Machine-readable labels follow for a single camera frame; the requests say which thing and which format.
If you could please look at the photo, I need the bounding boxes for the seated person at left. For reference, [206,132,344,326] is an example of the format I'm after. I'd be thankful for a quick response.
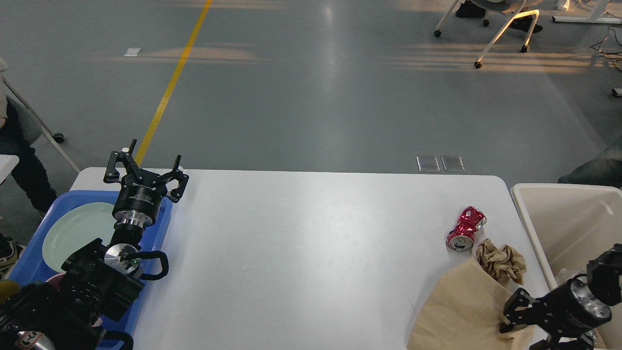
[0,58,57,279]

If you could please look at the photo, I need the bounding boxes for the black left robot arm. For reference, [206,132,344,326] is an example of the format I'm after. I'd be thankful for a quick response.
[1,140,189,350]

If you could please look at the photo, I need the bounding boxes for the white rolling chair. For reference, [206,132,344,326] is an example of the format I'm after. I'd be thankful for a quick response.
[433,0,542,70]

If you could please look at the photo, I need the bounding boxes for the metal floor plate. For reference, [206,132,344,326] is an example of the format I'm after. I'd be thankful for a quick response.
[441,155,465,172]
[416,155,440,173]

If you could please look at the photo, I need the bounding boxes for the black floor cables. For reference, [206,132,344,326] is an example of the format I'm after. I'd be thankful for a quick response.
[589,24,622,98]

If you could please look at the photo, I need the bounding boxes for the teal mug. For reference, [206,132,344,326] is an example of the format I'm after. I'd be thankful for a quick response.
[0,280,20,304]

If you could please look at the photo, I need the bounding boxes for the crushed red can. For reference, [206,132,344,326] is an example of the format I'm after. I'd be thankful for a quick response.
[445,206,488,252]

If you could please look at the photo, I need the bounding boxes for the light green plate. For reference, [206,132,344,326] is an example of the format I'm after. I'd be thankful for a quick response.
[42,202,116,273]

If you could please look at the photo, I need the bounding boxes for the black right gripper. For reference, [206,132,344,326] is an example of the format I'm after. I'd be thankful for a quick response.
[499,275,613,350]

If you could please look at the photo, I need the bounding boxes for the left metal floor plate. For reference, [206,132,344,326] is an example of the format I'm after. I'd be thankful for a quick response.
[416,155,440,173]

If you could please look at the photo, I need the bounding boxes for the white table at left edge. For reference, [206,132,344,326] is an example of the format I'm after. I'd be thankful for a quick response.
[0,154,18,184]

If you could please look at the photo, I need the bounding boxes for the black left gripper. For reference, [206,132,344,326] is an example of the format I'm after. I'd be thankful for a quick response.
[103,138,189,228]

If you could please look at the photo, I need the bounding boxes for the brown paper bag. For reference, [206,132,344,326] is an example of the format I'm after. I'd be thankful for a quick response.
[407,258,535,350]

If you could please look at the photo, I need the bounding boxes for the blue plastic tray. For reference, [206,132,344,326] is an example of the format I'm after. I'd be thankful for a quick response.
[10,191,173,350]

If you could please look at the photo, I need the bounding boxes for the aluminium foil container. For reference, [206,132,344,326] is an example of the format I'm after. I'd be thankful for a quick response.
[555,268,600,346]

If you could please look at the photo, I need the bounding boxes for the pink mug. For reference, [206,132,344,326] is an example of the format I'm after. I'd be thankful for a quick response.
[45,273,103,327]

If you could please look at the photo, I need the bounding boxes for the brown paper ball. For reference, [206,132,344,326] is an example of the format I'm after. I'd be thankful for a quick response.
[476,239,527,288]

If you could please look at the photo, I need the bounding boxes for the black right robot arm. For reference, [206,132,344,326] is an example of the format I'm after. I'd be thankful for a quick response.
[499,244,622,350]

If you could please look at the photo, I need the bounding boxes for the right metal floor plate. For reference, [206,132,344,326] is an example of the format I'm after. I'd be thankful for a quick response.
[441,155,465,172]

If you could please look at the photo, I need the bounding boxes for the person in white shorts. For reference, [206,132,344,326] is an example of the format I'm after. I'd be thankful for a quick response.
[455,0,544,35]

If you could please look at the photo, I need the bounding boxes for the white desk frame background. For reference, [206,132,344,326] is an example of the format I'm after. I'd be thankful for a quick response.
[552,0,622,25]

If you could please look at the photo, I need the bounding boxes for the grey chair at left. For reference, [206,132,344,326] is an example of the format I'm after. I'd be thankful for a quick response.
[2,77,81,173]

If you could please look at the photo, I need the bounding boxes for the beige plastic bin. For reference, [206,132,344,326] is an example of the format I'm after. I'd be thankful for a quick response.
[512,183,621,350]

